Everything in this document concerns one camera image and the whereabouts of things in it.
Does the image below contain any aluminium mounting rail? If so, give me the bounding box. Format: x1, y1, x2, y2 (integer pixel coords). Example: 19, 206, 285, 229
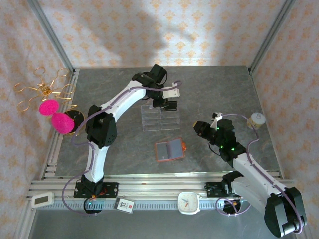
26, 173, 299, 201

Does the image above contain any aluminium frame post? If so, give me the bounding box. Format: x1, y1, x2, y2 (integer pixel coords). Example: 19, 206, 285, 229
26, 0, 77, 75
248, 0, 297, 75

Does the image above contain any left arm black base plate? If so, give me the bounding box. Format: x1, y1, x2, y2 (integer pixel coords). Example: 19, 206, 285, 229
74, 182, 119, 199

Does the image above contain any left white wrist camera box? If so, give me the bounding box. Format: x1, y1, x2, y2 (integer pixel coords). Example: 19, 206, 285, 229
163, 86, 180, 98

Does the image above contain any clear acrylic organizer tray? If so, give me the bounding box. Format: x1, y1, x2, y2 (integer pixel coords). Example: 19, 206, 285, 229
141, 104, 180, 132

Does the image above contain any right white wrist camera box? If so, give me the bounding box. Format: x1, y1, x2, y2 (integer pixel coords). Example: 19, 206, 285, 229
211, 112, 223, 129

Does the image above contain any white square analog clock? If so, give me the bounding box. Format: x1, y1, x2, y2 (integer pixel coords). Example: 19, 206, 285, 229
177, 191, 201, 215

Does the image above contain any black round cable grommet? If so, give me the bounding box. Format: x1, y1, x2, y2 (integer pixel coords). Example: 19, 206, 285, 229
222, 199, 242, 215
83, 198, 103, 215

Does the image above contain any orange card holder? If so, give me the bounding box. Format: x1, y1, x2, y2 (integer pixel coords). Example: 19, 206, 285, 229
154, 138, 187, 163

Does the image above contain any black gold round base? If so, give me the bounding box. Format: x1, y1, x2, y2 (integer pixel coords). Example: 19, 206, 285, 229
63, 109, 86, 136

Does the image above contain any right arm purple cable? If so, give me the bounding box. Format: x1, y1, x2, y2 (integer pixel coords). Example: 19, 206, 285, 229
215, 113, 306, 232

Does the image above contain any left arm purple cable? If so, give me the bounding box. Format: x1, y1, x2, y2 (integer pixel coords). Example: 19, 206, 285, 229
61, 80, 182, 217

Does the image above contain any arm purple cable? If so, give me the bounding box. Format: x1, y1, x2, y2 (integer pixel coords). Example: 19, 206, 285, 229
61, 80, 182, 217
215, 113, 306, 232

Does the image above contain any gold wire ornament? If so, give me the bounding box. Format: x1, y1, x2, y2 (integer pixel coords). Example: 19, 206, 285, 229
13, 66, 78, 114

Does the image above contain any large pink pompom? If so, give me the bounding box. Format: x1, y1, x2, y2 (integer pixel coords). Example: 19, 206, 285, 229
50, 112, 75, 135

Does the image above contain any grey slotted cable duct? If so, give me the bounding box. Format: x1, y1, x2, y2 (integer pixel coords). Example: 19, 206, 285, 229
34, 200, 254, 211

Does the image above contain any yellow white small jar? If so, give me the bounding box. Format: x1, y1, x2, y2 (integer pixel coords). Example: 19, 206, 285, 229
246, 112, 266, 130

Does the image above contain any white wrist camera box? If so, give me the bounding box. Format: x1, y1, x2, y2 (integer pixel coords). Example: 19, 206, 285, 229
163, 86, 180, 98
211, 112, 223, 129

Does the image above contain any white digital thermometer display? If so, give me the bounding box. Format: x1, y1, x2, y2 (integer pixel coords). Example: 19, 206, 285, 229
31, 193, 55, 209

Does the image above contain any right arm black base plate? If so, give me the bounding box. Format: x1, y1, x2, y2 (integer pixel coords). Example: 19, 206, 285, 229
205, 181, 252, 200

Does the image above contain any small pink pompom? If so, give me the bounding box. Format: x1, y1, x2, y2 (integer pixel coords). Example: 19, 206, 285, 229
38, 99, 60, 116

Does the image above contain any white badge card holder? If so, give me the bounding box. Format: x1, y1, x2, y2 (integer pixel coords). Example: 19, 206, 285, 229
114, 197, 135, 214

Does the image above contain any black credit card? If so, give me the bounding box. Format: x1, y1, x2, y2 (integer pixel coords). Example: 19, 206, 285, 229
161, 101, 178, 112

